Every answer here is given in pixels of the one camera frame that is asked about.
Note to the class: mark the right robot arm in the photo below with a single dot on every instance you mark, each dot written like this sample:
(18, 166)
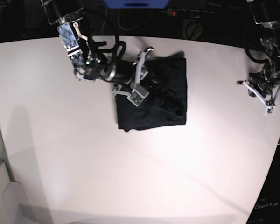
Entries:
(91, 60)

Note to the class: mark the black power strip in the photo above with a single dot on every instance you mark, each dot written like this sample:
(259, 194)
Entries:
(190, 14)

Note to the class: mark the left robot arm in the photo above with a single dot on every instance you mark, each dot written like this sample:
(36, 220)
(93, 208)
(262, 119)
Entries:
(266, 16)

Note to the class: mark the dark navy long-sleeve shirt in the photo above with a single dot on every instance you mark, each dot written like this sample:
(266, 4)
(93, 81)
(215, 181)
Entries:
(164, 106)

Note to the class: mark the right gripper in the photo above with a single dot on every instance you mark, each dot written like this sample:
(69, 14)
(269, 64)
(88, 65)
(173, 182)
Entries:
(126, 78)

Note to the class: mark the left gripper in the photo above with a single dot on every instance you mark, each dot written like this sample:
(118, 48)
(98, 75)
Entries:
(264, 87)

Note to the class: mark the blue plastic box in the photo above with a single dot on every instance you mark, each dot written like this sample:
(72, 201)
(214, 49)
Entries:
(136, 4)

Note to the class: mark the black OpenArm case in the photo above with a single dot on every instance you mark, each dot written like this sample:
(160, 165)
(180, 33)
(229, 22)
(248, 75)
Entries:
(267, 207)

